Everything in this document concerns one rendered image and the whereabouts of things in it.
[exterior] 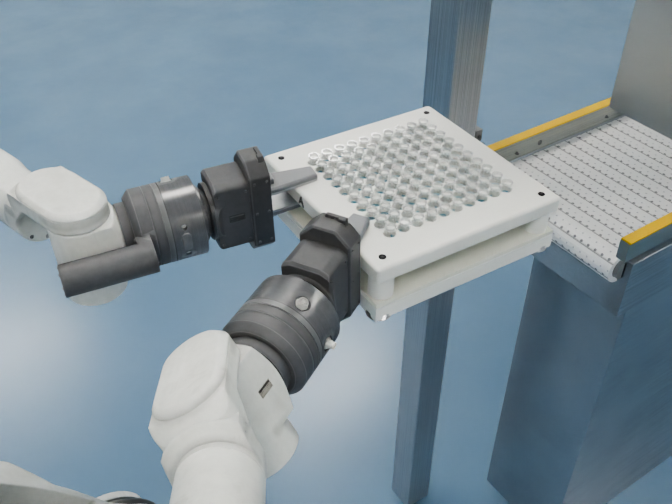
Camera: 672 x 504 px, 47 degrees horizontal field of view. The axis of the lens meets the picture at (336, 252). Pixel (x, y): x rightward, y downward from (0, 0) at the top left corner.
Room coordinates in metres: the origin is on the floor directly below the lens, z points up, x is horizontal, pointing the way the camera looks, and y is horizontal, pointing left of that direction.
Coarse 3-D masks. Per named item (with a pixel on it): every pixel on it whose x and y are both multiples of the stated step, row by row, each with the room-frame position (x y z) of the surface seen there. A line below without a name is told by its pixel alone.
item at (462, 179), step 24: (384, 144) 0.79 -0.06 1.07; (408, 144) 0.79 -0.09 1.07; (432, 144) 0.79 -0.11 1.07; (336, 168) 0.74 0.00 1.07; (360, 168) 0.74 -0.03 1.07; (384, 168) 0.73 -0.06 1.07; (408, 168) 0.74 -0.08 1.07; (432, 168) 0.73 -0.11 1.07; (456, 168) 0.74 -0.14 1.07; (384, 192) 0.69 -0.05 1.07; (408, 192) 0.69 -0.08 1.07; (432, 192) 0.70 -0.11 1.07; (456, 192) 0.69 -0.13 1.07; (408, 216) 0.65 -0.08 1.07
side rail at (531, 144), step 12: (576, 120) 1.12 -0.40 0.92; (588, 120) 1.13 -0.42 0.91; (600, 120) 1.15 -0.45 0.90; (552, 132) 1.09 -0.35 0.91; (564, 132) 1.10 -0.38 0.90; (576, 132) 1.12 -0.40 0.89; (516, 144) 1.04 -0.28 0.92; (528, 144) 1.06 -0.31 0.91; (540, 144) 1.07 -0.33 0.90; (504, 156) 1.03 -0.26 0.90; (516, 156) 1.04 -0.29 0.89
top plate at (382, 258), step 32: (384, 128) 0.84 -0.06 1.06; (448, 128) 0.84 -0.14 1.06; (288, 160) 0.77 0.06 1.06; (288, 192) 0.72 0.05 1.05; (320, 192) 0.70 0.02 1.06; (512, 192) 0.70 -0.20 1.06; (544, 192) 0.70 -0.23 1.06; (448, 224) 0.64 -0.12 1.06; (480, 224) 0.64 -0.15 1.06; (512, 224) 0.66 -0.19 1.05; (384, 256) 0.59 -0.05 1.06; (416, 256) 0.59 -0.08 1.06
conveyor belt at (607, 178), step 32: (608, 128) 1.15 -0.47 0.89; (640, 128) 1.15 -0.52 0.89; (544, 160) 1.05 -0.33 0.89; (576, 160) 1.05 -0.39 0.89; (608, 160) 1.05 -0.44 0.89; (640, 160) 1.05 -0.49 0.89; (576, 192) 0.96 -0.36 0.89; (608, 192) 0.96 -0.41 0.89; (640, 192) 0.96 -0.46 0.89; (576, 224) 0.88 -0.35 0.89; (608, 224) 0.88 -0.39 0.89; (640, 224) 0.88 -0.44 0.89; (576, 256) 0.85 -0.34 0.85; (608, 256) 0.81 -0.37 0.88
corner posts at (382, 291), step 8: (544, 216) 0.69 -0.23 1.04; (528, 224) 0.69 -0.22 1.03; (536, 224) 0.69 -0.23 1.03; (544, 224) 0.69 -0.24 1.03; (536, 232) 0.69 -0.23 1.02; (368, 280) 0.59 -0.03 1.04; (392, 280) 0.58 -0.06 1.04; (368, 288) 0.58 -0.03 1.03; (376, 288) 0.58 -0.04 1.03; (384, 288) 0.58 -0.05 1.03; (392, 288) 0.58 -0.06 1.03; (376, 296) 0.58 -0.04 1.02; (384, 296) 0.58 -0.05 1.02
